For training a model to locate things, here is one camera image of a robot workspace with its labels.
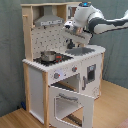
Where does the small metal pot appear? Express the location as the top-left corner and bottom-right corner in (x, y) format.
(41, 51), (56, 62)

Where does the white toy oven door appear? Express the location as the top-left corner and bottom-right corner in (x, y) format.
(49, 86), (94, 128)

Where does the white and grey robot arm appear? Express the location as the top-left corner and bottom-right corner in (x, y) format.
(62, 2), (128, 44)

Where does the white wooden toy kitchen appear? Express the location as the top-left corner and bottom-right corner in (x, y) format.
(22, 2), (105, 128)

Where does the black toy stovetop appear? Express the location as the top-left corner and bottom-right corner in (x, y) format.
(34, 53), (71, 66)

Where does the right red stove knob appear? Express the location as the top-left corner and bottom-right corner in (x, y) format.
(71, 66), (78, 73)

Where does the red stove knob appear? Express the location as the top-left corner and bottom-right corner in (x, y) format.
(54, 73), (60, 79)
(71, 66), (78, 73)

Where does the left red stove knob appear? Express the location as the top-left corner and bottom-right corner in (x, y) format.
(54, 73), (60, 79)

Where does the grey toy sink basin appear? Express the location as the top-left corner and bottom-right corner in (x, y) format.
(66, 47), (94, 56)

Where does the black toy faucet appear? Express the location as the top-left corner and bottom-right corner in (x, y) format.
(67, 39), (75, 49)

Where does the white cabinet door with dispenser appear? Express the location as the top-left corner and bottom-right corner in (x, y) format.
(81, 55), (102, 98)

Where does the grey toy range hood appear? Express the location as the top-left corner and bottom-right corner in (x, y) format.
(35, 6), (64, 27)

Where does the white toy microwave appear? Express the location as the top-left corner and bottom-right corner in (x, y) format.
(65, 3), (91, 22)

